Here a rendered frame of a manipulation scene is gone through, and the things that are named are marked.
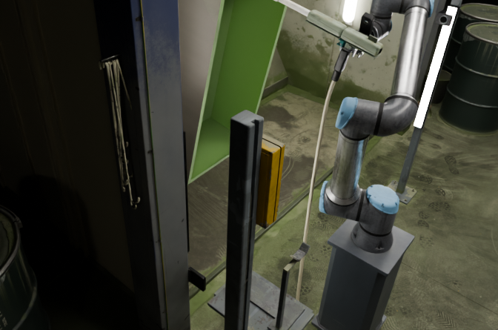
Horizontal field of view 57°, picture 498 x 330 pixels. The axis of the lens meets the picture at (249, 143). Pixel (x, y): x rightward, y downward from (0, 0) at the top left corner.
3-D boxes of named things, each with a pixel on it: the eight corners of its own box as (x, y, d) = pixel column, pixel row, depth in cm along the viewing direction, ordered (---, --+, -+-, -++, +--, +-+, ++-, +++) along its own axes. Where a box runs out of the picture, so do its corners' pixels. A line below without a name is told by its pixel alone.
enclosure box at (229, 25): (147, 153, 283) (164, -39, 207) (210, 116, 324) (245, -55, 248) (187, 185, 271) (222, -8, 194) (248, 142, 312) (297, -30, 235)
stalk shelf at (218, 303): (207, 305, 165) (207, 302, 164) (246, 268, 180) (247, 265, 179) (276, 358, 149) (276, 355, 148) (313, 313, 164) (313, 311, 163)
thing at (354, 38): (363, 92, 177) (387, 40, 163) (358, 96, 174) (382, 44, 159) (265, 36, 195) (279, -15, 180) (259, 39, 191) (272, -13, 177)
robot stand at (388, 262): (386, 319, 254) (415, 236, 218) (361, 358, 233) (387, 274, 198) (338, 288, 269) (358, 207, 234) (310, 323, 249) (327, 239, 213)
